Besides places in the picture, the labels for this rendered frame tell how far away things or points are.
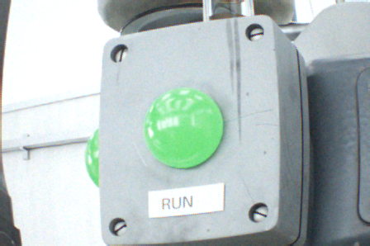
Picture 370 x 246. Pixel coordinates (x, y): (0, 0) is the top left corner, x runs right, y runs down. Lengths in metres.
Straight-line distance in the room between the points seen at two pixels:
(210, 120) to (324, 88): 0.08
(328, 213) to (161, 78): 0.09
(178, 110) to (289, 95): 0.05
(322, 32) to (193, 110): 0.22
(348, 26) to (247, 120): 0.20
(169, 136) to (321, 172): 0.08
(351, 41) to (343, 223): 0.18
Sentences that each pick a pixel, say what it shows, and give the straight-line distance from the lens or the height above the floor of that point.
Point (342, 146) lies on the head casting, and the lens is 0.50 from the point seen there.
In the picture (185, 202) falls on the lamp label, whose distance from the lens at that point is 0.46.
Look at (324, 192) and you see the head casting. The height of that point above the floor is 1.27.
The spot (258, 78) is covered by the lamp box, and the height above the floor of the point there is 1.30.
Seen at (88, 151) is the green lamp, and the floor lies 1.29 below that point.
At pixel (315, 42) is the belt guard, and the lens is 0.68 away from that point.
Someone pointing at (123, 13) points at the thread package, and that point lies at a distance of 0.95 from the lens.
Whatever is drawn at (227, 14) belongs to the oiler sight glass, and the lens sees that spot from 0.57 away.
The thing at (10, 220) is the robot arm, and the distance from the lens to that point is 0.79.
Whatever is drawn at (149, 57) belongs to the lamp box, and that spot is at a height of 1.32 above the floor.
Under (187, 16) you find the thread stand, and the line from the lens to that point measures 0.91.
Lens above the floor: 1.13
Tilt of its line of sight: 20 degrees up
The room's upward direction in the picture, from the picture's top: straight up
